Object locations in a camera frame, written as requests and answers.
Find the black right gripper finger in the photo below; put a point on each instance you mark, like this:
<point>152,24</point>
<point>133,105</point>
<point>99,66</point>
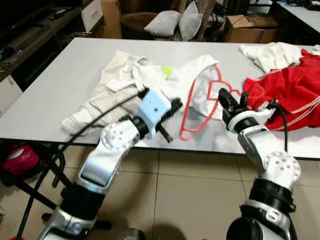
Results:
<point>225,98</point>
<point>244,98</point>

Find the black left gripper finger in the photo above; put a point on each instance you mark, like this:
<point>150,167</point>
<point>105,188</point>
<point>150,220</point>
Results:
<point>176,102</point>
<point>178,110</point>

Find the red plastic hanger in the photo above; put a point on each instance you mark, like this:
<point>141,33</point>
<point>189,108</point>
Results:
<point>185,116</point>

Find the white T-shirt green print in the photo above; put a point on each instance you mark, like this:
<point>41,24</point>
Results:
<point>200,75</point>

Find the red garment white stripes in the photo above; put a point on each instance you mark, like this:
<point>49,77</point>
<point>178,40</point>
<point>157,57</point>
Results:
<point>295,87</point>

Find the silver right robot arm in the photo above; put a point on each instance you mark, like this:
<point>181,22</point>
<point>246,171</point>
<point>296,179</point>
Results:
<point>270,160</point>

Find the brown cardboard box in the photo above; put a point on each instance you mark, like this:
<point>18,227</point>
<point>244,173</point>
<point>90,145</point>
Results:
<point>250,32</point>

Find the dark brown armchair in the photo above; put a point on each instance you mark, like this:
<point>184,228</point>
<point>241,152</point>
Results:
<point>132,22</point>

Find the white table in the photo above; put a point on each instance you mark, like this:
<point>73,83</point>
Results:
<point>300,15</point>

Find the white drawer unit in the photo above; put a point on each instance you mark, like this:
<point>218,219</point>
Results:
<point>92,15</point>

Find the grey robot foot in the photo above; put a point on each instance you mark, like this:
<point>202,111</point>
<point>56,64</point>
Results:
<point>125,235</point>

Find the black remote control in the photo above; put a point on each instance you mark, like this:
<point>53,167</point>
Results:
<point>60,12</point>

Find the dark TV stand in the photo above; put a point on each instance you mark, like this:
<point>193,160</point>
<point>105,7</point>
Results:
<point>35,45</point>

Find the red bag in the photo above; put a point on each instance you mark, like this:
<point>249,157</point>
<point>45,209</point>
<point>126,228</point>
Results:
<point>20,160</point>

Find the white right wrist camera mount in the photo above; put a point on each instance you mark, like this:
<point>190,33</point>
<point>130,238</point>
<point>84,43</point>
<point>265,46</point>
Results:
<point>245,121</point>

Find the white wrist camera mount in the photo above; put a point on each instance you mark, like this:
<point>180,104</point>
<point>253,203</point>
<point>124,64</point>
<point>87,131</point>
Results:
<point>245,121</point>
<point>152,106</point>

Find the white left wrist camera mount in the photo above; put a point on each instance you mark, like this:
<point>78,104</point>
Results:
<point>152,106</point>

